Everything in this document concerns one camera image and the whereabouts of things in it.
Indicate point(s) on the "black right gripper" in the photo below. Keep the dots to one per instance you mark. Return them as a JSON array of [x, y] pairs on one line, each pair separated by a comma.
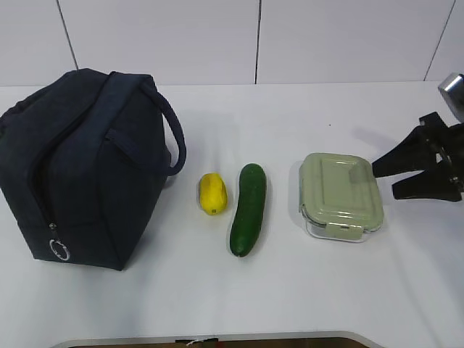
[[433, 147]]

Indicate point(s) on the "green lid glass container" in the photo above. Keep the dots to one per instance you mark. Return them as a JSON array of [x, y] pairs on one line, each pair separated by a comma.
[[339, 198]]

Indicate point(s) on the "dark green cucumber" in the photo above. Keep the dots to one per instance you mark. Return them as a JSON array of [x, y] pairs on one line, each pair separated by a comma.
[[247, 222]]

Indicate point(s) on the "yellow lemon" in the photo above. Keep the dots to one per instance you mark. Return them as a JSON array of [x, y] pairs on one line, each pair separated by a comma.
[[213, 196]]

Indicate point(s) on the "navy blue lunch bag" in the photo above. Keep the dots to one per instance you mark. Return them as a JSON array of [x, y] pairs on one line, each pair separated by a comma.
[[84, 161]]

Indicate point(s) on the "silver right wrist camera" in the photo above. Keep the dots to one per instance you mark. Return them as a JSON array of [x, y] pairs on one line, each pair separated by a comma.
[[452, 91]]

